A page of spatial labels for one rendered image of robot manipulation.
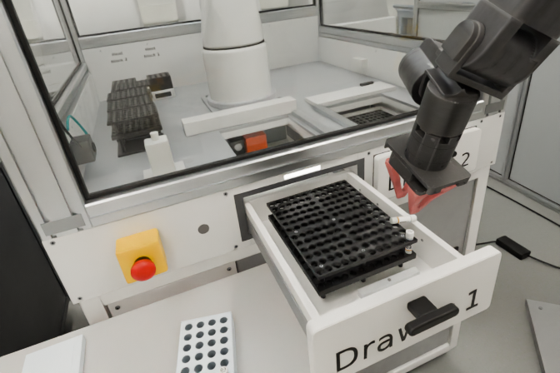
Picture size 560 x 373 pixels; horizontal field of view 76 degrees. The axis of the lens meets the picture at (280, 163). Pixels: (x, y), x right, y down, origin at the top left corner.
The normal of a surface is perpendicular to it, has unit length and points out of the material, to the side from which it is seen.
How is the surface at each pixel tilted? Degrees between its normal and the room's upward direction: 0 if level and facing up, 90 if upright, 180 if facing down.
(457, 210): 90
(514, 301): 0
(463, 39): 63
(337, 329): 90
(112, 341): 0
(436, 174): 18
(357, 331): 90
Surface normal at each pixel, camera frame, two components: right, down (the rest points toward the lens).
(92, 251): 0.37, 0.39
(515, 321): -0.10, -0.89
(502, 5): -0.91, -0.22
